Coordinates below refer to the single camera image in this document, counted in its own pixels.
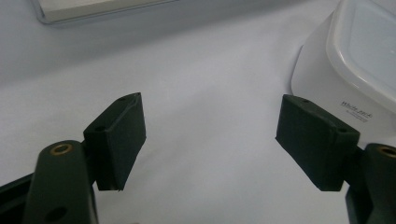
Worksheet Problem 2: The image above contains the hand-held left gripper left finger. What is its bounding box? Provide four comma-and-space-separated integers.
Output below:
82, 91, 147, 191

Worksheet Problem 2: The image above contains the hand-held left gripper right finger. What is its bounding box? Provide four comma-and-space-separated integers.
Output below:
275, 94, 361, 192

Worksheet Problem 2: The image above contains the white square lidded container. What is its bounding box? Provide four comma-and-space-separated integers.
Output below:
290, 0, 396, 149

